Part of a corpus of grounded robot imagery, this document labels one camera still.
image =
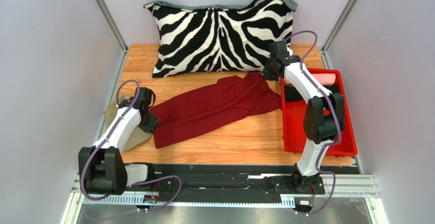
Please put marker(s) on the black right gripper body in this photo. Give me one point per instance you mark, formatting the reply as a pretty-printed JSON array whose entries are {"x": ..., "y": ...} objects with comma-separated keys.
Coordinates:
[{"x": 269, "y": 72}]

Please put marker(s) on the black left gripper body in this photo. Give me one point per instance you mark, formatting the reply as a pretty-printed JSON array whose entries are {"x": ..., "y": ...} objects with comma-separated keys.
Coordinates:
[{"x": 148, "y": 122}]

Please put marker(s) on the dark red t shirt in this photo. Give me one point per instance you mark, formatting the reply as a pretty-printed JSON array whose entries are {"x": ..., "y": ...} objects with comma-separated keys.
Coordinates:
[{"x": 208, "y": 108}]

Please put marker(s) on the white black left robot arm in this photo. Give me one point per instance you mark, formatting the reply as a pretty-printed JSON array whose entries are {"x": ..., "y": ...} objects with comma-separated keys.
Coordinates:
[{"x": 101, "y": 167}]

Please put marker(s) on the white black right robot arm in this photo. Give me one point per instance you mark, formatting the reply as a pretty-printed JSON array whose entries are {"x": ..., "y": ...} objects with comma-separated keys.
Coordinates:
[{"x": 323, "y": 122}]

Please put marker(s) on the beige baseball cap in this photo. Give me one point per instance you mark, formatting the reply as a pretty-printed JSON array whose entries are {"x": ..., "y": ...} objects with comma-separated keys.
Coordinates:
[{"x": 110, "y": 111}]

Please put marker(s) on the rolled black t shirt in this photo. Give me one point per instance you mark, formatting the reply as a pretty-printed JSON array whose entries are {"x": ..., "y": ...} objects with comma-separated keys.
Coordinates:
[{"x": 292, "y": 95}]

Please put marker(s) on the red plastic tray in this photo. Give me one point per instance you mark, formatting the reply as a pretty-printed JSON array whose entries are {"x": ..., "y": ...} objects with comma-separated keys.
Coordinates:
[{"x": 293, "y": 115}]

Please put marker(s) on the rolled pink t shirt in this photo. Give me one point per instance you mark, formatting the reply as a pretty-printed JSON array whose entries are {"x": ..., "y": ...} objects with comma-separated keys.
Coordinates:
[{"x": 325, "y": 79}]

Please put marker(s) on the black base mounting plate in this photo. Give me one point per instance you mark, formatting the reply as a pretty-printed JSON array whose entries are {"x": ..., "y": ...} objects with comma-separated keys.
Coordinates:
[{"x": 229, "y": 184}]

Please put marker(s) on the zebra print pillow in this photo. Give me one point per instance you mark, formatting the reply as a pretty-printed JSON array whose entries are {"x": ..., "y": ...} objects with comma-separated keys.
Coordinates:
[{"x": 218, "y": 38}]

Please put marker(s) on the right aluminium corner post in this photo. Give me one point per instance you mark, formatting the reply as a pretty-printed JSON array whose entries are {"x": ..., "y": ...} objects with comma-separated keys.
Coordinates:
[{"x": 347, "y": 10}]

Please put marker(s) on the aluminium corner post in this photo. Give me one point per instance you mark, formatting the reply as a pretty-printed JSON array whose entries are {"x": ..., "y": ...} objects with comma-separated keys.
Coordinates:
[
  {"x": 112, "y": 25},
  {"x": 347, "y": 10}
]

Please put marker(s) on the left aluminium corner post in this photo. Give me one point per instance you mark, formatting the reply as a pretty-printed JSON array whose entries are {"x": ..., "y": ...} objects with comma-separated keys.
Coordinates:
[{"x": 112, "y": 25}]

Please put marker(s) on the aluminium frame rail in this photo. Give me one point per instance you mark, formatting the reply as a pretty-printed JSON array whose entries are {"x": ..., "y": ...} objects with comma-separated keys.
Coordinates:
[{"x": 341, "y": 186}]

